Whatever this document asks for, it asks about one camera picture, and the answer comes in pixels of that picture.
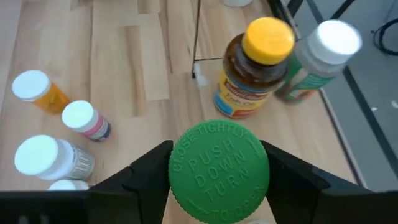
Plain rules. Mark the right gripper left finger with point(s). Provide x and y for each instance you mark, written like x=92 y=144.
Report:
x=140 y=186

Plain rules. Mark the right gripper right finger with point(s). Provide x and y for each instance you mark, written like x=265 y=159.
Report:
x=298 y=193

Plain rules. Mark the small white barcode bottle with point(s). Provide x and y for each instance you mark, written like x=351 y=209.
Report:
x=68 y=185

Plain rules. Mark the green cap medicine bottle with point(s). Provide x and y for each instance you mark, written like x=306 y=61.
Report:
x=217 y=174

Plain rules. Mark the pink Pepto bottle white cap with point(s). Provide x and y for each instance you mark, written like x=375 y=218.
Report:
x=81 y=116

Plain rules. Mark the white aspirin bottle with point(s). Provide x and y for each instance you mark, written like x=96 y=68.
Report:
x=43 y=158

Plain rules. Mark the brown fish oil bottle yellow cap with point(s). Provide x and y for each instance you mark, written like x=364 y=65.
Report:
x=248 y=81

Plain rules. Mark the clear gummies bottle white cap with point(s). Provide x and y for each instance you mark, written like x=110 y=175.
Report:
x=329 y=43

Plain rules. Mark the large amber vial white cap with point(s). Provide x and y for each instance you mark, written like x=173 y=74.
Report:
x=34 y=87

